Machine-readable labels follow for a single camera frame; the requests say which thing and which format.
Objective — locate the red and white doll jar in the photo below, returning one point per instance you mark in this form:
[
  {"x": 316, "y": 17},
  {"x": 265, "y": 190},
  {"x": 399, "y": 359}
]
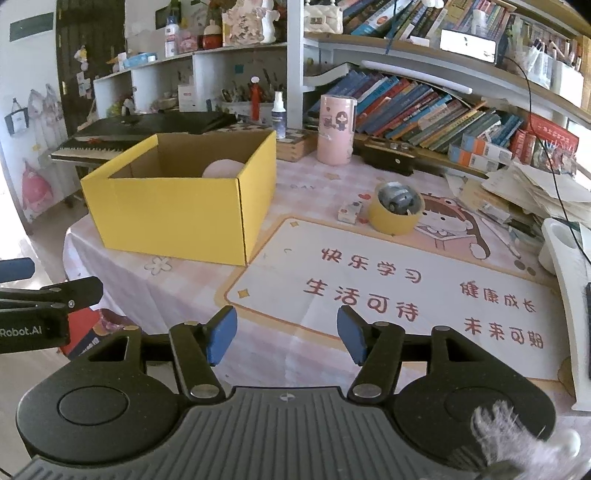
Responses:
[{"x": 212, "y": 39}]

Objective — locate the blue tissue pack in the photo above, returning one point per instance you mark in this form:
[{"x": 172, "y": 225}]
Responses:
[{"x": 138, "y": 61}]

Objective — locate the checkered chessboard box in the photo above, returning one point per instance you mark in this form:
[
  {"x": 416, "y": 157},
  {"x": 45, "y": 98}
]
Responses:
[{"x": 295, "y": 145}]

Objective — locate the floral cat ornament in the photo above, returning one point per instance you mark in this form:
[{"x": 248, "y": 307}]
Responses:
[{"x": 247, "y": 25}]

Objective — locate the black electronic keyboard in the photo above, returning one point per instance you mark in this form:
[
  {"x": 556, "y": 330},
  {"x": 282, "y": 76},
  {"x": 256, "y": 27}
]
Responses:
[{"x": 138, "y": 123}]

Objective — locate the white shopping bags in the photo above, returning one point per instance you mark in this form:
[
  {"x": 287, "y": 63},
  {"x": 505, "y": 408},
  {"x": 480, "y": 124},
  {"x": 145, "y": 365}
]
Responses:
[{"x": 554, "y": 74}]

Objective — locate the stack of loose papers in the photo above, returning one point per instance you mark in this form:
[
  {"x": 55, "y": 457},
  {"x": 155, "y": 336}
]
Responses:
[{"x": 531, "y": 189}]

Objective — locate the yellow tape roll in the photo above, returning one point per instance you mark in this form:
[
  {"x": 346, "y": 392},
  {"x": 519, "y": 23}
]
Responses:
[{"x": 388, "y": 220}]

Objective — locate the white fluffy sleeve cuff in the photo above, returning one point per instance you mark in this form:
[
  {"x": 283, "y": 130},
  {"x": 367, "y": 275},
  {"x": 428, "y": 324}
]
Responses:
[{"x": 517, "y": 443}]

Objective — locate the dark wooden door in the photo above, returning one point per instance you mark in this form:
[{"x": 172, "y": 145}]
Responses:
[{"x": 92, "y": 37}]

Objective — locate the white plastic tray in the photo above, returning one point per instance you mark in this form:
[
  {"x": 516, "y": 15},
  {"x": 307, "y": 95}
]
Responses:
[{"x": 561, "y": 258}]

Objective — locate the shelf row of mixed books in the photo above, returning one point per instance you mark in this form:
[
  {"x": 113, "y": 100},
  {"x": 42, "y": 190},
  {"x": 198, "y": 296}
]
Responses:
[{"x": 438, "y": 18}]

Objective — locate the pink plush toy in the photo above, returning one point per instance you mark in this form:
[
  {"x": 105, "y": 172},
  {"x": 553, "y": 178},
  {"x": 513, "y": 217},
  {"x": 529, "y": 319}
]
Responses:
[{"x": 221, "y": 170}]

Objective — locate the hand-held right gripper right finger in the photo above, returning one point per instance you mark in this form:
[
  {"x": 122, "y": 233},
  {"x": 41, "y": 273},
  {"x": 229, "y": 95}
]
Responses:
[{"x": 353, "y": 337}]

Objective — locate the red carton under desk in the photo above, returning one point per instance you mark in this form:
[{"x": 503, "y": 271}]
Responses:
[{"x": 87, "y": 332}]

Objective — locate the cartoon printed desk mat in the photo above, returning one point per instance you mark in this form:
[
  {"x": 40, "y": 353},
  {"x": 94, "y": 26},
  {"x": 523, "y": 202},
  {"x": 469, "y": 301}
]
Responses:
[{"x": 286, "y": 277}]

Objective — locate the dark wooden case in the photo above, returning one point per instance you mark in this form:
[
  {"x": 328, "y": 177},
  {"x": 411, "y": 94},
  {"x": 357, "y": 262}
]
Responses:
[{"x": 388, "y": 159}]

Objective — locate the white quilted handbag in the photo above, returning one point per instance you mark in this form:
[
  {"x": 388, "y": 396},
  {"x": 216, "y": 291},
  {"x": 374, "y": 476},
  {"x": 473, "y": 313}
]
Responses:
[{"x": 323, "y": 18}]

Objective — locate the pink cartoon cylinder container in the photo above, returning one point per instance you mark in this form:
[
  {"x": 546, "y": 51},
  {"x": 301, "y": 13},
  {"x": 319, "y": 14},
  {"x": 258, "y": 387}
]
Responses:
[{"x": 336, "y": 134}]

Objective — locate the grey toy car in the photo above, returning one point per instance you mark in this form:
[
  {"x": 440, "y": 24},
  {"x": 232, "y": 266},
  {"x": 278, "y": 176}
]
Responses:
[{"x": 397, "y": 198}]

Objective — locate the white box with red label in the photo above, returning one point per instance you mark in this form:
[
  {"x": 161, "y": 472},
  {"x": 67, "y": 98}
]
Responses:
[{"x": 188, "y": 99}]

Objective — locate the small white printed box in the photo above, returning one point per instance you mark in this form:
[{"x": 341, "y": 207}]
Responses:
[{"x": 348, "y": 213}]

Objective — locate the long row of leaning books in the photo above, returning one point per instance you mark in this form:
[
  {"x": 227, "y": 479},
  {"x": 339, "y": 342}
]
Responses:
[{"x": 415, "y": 110}]

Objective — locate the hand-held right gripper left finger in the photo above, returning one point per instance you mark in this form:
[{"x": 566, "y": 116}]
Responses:
[{"x": 221, "y": 334}]

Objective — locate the yellow cardboard box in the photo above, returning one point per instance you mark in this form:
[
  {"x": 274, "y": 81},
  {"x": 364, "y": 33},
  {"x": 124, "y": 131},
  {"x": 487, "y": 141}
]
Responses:
[{"x": 175, "y": 212}]

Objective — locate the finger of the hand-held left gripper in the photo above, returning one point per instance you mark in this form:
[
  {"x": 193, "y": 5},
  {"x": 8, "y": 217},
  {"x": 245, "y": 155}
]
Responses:
[
  {"x": 16, "y": 270},
  {"x": 74, "y": 290}
]

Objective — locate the pink jar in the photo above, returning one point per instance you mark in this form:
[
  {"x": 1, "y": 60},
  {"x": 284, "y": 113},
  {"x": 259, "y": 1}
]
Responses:
[{"x": 189, "y": 42}]

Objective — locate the white bookshelf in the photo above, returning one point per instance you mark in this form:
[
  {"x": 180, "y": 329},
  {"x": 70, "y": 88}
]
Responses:
[{"x": 294, "y": 55}]

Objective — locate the white spray bottle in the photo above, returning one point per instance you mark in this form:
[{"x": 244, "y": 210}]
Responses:
[{"x": 279, "y": 120}]

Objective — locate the orange and white box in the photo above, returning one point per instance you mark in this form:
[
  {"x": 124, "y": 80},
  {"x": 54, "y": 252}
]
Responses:
[
  {"x": 471, "y": 159},
  {"x": 487, "y": 146}
]

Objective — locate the pink hanging bag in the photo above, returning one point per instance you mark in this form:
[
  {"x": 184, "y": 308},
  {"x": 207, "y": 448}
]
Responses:
[{"x": 36, "y": 187}]

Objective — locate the red book box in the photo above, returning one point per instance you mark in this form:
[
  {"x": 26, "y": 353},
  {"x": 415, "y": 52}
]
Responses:
[{"x": 549, "y": 138}]

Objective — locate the white lotion bottle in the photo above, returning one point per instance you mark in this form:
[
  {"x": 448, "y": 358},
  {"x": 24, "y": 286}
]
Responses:
[{"x": 171, "y": 41}]

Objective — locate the black hanging tote bag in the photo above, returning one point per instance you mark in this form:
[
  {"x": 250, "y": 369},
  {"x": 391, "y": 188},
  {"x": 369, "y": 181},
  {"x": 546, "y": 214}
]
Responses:
[{"x": 17, "y": 120}]

